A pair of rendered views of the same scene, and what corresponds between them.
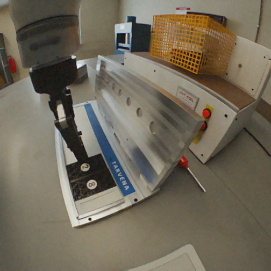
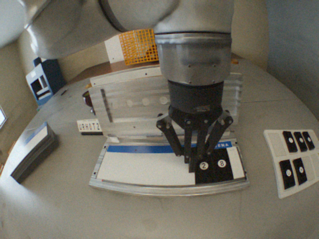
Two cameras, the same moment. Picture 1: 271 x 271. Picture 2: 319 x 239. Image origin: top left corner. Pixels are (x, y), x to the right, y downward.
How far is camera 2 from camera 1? 30 cm
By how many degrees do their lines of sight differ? 34
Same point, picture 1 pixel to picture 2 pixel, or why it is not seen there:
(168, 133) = (228, 91)
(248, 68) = not seen: hidden behind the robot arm
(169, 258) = (269, 141)
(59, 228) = (246, 202)
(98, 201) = (235, 161)
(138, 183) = (225, 137)
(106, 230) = (250, 168)
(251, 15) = not seen: outside the picture
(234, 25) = not seen: hidden behind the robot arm
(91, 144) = (175, 159)
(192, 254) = (269, 131)
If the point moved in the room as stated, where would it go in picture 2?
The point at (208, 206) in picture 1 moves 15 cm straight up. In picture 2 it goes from (246, 115) to (254, 83)
